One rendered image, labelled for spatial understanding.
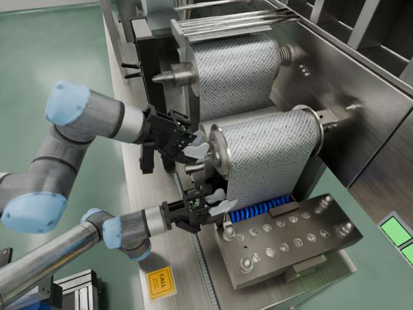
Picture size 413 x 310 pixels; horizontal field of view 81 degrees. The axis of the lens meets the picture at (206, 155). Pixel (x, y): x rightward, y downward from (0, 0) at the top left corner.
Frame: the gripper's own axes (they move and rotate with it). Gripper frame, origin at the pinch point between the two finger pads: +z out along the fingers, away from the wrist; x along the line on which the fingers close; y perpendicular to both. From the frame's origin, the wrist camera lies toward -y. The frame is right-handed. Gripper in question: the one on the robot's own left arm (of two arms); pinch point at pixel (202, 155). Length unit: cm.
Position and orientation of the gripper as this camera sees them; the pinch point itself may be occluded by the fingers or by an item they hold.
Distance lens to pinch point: 63.6
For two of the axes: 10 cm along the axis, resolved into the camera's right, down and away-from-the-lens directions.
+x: -3.2, -7.2, 6.2
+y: 6.0, -6.6, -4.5
